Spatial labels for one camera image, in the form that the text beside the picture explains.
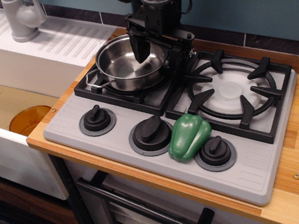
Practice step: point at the black right stove knob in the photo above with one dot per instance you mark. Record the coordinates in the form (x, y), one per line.
(216, 155)

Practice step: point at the black right burner grate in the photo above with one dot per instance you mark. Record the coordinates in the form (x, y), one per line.
(274, 82)

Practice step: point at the white toy sink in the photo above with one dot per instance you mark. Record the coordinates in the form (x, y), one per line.
(36, 73)

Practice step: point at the grey toy faucet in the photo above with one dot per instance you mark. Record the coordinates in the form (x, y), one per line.
(24, 20)

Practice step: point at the black oven door handle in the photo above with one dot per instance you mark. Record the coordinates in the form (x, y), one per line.
(134, 206)

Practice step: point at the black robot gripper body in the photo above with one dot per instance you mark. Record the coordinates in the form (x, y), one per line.
(161, 19)

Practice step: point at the white burner cap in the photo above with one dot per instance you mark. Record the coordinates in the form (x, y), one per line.
(228, 88)

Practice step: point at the black stove knob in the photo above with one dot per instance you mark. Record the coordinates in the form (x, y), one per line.
(151, 137)
(97, 122)
(216, 155)

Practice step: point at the grey toy stove top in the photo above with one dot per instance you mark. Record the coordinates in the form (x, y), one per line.
(251, 178)

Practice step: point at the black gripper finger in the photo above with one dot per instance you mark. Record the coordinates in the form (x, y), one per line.
(177, 57)
(139, 44)

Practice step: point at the black left burner grate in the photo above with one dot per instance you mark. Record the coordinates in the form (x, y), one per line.
(153, 100)

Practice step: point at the black left stove knob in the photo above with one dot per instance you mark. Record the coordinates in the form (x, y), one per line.
(97, 122)

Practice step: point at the stainless steel pot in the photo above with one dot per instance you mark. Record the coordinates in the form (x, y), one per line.
(118, 68)

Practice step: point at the green toy bell pepper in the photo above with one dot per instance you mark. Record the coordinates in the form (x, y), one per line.
(189, 134)

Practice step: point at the orange plastic plate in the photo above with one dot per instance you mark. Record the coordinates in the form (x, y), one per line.
(25, 121)

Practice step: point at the black burner grate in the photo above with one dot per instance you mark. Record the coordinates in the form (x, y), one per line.
(153, 100)
(274, 82)

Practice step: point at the black middle stove knob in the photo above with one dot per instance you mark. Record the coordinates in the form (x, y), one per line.
(151, 137)

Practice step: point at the toy oven door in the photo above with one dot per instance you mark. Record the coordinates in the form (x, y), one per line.
(185, 210)

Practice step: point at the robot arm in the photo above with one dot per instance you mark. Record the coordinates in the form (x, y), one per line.
(156, 34)

